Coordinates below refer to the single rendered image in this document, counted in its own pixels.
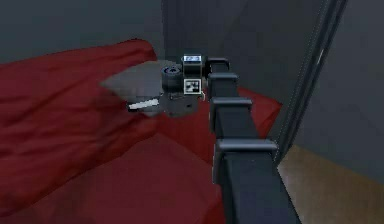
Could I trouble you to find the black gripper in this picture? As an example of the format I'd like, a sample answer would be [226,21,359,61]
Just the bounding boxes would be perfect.
[127,64,201,118]

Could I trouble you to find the red sofa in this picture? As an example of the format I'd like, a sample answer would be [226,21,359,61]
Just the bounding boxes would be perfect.
[0,38,284,224]

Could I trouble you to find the dark grey door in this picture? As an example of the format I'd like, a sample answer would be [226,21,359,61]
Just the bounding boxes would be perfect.
[266,0,349,166]

